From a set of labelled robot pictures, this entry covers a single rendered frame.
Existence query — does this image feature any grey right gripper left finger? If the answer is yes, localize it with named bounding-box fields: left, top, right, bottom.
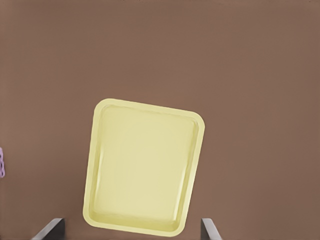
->
left=32, top=217, right=66, bottom=240

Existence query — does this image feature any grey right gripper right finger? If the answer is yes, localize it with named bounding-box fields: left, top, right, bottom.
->
left=201, top=217, right=222, bottom=240

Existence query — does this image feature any purple object with dark spots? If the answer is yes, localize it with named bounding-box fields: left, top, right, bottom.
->
left=0, top=147, right=6, bottom=178

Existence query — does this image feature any pale yellow rectangular tray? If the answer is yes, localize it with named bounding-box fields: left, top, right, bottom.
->
left=82, top=98, right=207, bottom=238

